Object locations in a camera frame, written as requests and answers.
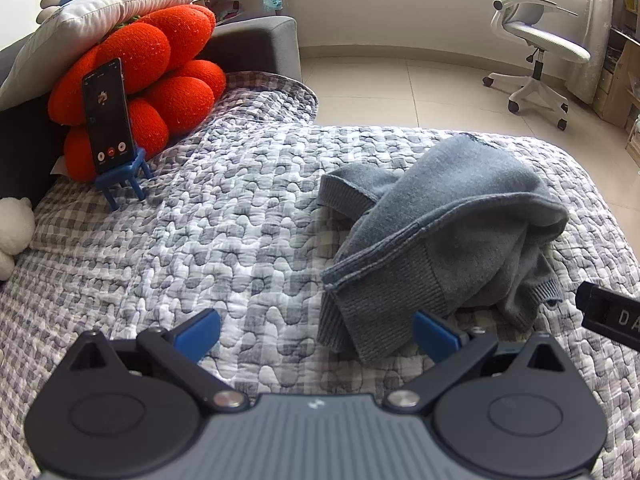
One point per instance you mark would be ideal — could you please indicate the white office chair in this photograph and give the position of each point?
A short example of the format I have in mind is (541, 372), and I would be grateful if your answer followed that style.
(545, 35)

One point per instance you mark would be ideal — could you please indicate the grey knit sweater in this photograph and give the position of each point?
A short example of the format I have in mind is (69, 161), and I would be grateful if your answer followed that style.
(450, 200)

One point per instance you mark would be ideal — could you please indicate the red plush cushion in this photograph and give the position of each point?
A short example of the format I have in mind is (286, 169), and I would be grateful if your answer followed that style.
(150, 45)

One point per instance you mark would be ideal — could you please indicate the wooden shelf unit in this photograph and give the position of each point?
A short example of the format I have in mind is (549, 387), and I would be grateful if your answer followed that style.
(617, 90)

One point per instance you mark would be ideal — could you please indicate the blue and white plush toy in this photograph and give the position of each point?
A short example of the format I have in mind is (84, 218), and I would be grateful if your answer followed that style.
(55, 0)

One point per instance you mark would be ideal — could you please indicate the grey curtain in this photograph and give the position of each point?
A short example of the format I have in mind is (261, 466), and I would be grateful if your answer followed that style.
(600, 10)

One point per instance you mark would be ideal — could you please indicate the white pillow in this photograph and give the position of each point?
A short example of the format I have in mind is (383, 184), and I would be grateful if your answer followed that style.
(75, 25)

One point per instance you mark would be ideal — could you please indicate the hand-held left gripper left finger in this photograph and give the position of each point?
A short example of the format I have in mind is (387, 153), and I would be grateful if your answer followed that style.
(200, 335)

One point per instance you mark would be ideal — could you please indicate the grey checked quilted blanket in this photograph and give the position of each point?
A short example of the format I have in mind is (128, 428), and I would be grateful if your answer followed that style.
(200, 240)

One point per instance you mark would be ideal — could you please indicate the black smartphone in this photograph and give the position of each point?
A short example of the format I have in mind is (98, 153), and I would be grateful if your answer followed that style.
(107, 115)

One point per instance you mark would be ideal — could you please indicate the grey sofa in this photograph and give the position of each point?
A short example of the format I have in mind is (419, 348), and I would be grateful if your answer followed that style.
(250, 40)

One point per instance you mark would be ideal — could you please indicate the blue chair-shaped phone stand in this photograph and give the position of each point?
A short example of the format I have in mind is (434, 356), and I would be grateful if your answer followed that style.
(122, 180)

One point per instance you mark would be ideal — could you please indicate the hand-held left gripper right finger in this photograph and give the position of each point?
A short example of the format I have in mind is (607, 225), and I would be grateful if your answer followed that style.
(435, 340)

